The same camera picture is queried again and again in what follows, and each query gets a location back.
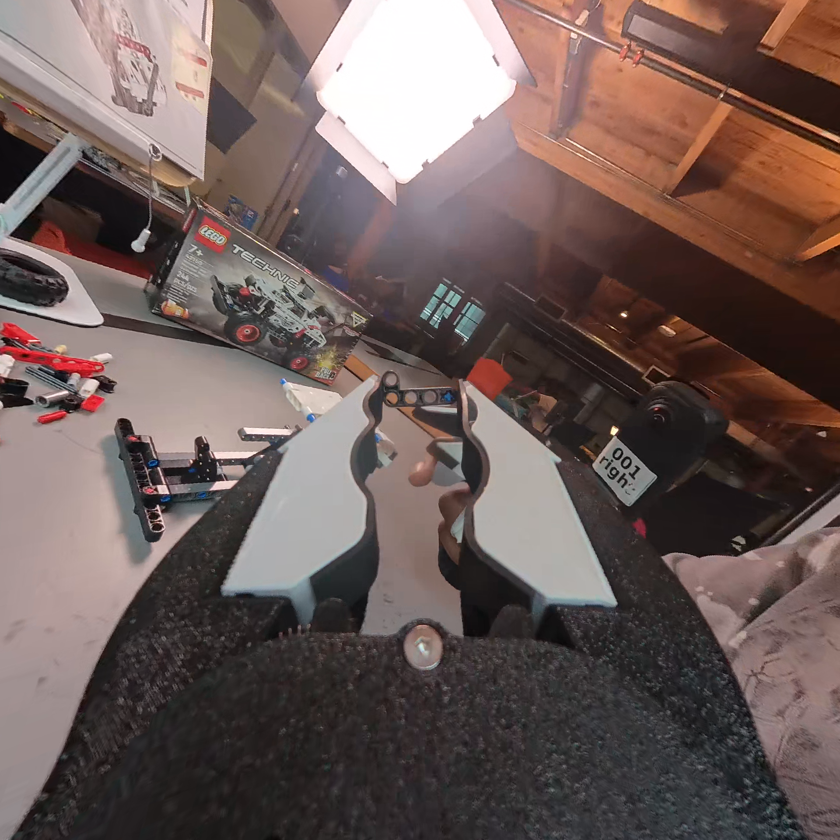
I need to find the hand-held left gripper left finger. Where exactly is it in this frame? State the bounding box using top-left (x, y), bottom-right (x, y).
top-left (220, 376), bottom-right (385, 624)

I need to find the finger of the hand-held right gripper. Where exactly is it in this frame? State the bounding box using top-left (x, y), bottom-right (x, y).
top-left (423, 434), bottom-right (466, 472)

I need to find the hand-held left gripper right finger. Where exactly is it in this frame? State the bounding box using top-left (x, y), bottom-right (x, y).
top-left (458, 378), bottom-right (619, 624)

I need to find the black angled beam brick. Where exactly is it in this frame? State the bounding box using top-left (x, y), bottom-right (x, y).
top-left (381, 371), bottom-right (460, 409)

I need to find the white toy truck model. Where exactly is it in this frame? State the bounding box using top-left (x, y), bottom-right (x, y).
top-left (115, 377), bottom-right (398, 543)

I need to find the building instruction booklet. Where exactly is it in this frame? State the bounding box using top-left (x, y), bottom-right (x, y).
top-left (0, 0), bottom-right (214, 178)

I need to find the grey desk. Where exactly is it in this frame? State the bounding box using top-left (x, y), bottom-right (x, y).
top-left (0, 238), bottom-right (463, 828)

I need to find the person's right hand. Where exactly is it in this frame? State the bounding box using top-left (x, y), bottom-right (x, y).
top-left (407, 455), bottom-right (472, 565)

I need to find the orange red plastic crate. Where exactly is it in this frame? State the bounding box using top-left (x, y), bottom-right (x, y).
top-left (467, 357), bottom-right (515, 399)

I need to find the black toy set box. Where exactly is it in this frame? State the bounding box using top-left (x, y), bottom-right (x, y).
top-left (146, 200), bottom-right (374, 386)

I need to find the pile of red white bricks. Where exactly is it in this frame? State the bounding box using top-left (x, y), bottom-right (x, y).
top-left (0, 322), bottom-right (118, 424)

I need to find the white lamp base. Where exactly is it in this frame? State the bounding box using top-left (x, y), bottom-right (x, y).
top-left (0, 236), bottom-right (105, 327)

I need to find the metal ceiling pipe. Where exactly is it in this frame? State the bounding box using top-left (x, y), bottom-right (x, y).
top-left (502, 0), bottom-right (840, 155)

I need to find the black rubber tyre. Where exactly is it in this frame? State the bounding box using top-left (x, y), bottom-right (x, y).
top-left (0, 255), bottom-right (70, 307)

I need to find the bright studio light panel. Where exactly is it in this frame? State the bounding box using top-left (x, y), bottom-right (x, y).
top-left (303, 0), bottom-right (538, 206)

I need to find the white lamp pull switch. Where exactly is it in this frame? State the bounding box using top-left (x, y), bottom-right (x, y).
top-left (131, 143), bottom-right (163, 253)

